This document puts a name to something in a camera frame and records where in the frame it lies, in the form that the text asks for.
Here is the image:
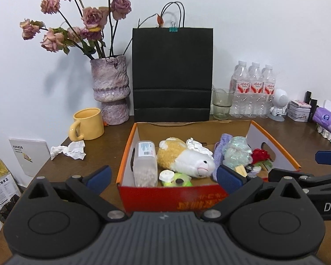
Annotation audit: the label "crumpled white tissue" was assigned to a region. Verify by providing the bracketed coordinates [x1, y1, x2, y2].
[50, 140, 87, 161]
[185, 137, 214, 155]

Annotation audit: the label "red fabric rose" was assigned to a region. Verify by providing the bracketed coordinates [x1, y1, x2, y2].
[250, 148, 274, 169]

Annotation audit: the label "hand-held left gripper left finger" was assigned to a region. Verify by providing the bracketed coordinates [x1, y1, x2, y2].
[28, 165, 129, 222]

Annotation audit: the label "purple tissue pack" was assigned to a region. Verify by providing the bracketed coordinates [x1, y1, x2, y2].
[312, 99, 331, 133]

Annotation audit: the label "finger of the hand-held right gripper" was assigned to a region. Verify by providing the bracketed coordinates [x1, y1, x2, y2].
[315, 150, 331, 167]
[268, 168, 315, 185]

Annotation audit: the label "round silver tin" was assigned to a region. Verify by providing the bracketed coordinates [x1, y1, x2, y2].
[246, 164, 263, 178]

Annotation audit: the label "orange-edged cardboard box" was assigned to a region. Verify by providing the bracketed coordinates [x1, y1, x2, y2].
[116, 120, 302, 214]

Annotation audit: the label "grey tin box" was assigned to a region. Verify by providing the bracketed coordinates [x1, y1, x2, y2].
[288, 100, 312, 122]

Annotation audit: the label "purple ceramic vase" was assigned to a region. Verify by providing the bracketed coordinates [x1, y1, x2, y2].
[90, 55, 131, 126]

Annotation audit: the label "labelled snack bag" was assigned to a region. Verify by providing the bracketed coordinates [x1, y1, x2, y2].
[0, 175, 21, 223]

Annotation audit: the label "clear glass cup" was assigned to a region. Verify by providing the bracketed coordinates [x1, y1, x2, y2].
[212, 88, 235, 121]

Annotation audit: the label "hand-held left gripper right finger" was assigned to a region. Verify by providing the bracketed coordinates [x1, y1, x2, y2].
[201, 164, 304, 222]

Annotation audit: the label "white robot figurine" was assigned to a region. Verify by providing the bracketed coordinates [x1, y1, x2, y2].
[270, 88, 291, 122]

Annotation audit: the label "yellow ceramic mug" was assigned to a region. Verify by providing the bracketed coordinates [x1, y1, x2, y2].
[68, 108, 105, 141]

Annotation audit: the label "purple cloth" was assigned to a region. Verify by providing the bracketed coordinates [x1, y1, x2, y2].
[211, 133, 234, 183]

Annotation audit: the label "black paper bag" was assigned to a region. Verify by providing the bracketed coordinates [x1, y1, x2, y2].
[132, 1, 214, 123]

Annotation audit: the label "white plastic holder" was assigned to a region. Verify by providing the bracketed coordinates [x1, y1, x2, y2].
[316, 125, 331, 139]

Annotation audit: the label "yellow and white plush toy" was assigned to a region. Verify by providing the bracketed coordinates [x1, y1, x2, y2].
[156, 137, 216, 178]

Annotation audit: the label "clear water bottle red label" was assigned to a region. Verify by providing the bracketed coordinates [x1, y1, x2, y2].
[261, 64, 276, 118]
[246, 61, 264, 119]
[229, 60, 250, 118]

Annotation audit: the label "clear plastic swab container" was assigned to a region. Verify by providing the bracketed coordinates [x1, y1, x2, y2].
[134, 141, 158, 187]

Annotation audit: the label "green tape roll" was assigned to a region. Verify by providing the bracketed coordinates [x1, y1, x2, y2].
[161, 172, 193, 187]

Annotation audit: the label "black cosmetic tubes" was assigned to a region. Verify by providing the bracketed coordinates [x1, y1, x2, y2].
[304, 91, 319, 122]

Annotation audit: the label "dried pink rose bouquet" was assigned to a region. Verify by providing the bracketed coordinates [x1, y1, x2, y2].
[19, 0, 133, 60]

